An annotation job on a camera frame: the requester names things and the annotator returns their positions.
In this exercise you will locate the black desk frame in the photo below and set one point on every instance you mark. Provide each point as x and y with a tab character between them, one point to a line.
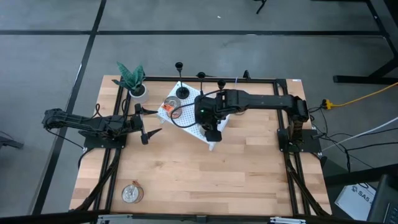
357	80

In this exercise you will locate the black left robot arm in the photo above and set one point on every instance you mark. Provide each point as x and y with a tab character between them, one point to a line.
77	121

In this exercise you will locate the black chair leg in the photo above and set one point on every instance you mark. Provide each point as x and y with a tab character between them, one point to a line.
9	143

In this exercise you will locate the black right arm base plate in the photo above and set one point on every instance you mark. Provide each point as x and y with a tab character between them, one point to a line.
312	144

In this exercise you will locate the black candlestick holder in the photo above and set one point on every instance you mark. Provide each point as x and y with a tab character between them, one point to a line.
201	75
182	92
221	83

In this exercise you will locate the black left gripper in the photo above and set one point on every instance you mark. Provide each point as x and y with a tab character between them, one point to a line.
135	123

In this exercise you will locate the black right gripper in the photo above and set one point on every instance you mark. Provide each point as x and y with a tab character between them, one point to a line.
208	110

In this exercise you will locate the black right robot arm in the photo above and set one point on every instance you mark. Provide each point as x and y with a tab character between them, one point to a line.
264	101

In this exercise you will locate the black laptop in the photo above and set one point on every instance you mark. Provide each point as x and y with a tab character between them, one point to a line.
385	202

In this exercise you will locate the white box with label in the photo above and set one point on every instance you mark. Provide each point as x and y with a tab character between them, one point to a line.
354	202

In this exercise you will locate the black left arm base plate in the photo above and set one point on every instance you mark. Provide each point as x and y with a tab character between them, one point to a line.
102	143

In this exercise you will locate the white perforated shelf riser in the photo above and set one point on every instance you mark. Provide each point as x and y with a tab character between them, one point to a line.
186	116

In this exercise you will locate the scented candle tin orange label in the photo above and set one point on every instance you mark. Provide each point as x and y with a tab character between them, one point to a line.
174	104
132	193

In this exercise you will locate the silver metal bracket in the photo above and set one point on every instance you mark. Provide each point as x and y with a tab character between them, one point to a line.
115	218
287	221

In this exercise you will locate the green plant in white pot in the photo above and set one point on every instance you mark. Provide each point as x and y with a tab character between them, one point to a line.
139	91

